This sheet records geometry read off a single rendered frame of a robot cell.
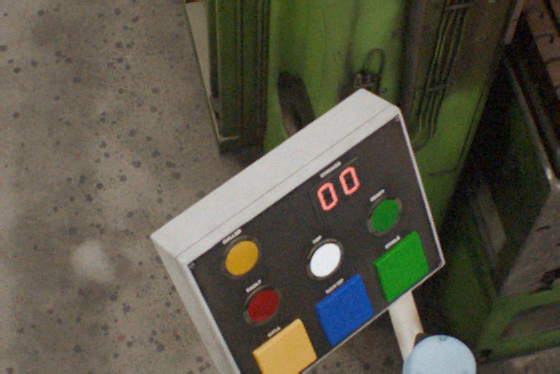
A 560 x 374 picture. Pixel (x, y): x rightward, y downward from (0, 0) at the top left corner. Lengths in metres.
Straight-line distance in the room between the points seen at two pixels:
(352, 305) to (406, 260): 0.10
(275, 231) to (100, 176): 1.39
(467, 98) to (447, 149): 0.17
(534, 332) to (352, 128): 1.14
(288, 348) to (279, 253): 0.14
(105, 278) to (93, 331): 0.13
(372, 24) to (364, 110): 0.16
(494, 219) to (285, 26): 0.54
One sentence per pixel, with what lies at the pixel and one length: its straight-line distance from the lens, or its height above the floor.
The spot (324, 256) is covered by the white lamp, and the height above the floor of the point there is 1.10.
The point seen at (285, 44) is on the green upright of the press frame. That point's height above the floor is 0.53.
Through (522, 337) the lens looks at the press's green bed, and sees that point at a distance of 2.54.
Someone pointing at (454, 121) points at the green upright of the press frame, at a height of 0.80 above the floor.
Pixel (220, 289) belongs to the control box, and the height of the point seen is 1.14.
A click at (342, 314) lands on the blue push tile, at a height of 1.01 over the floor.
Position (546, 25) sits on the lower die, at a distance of 1.88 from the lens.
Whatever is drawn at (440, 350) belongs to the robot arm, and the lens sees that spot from 1.27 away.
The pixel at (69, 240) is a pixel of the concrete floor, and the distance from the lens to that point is 2.74.
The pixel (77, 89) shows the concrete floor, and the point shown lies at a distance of 2.93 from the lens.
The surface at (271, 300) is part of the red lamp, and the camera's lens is 1.49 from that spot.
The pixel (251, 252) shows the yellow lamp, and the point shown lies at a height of 1.16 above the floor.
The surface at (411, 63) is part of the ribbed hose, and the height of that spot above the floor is 1.06.
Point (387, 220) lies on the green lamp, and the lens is 1.55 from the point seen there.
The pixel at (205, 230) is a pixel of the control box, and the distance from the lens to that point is 1.42.
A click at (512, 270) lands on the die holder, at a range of 2.09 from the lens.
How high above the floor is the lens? 2.48
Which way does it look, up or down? 63 degrees down
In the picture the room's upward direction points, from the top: 3 degrees clockwise
